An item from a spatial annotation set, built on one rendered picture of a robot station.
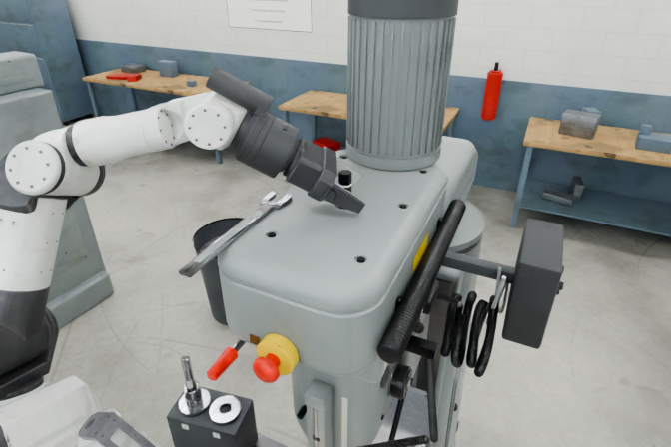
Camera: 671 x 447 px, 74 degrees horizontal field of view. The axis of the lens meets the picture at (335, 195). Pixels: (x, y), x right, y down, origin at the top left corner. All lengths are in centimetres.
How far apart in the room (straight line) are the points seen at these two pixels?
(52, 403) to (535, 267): 86
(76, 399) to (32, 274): 21
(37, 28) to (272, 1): 356
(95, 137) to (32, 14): 706
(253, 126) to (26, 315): 44
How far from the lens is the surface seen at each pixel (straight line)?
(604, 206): 485
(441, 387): 152
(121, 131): 73
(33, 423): 83
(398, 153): 86
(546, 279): 97
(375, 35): 81
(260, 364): 64
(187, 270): 61
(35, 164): 75
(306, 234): 67
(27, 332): 84
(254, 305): 65
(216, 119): 65
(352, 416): 95
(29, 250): 80
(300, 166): 67
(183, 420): 148
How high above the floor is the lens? 225
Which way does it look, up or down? 28 degrees down
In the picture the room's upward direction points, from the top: straight up
